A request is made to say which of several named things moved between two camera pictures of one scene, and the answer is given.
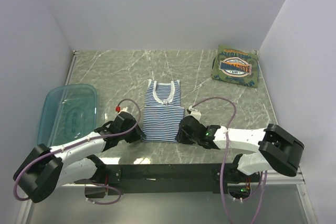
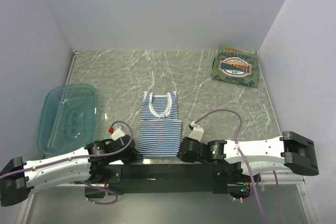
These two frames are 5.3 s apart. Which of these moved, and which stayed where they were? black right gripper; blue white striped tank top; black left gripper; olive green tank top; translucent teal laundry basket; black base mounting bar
Moved: black right gripper; blue white striped tank top; black left gripper
Stayed: black base mounting bar; translucent teal laundry basket; olive green tank top
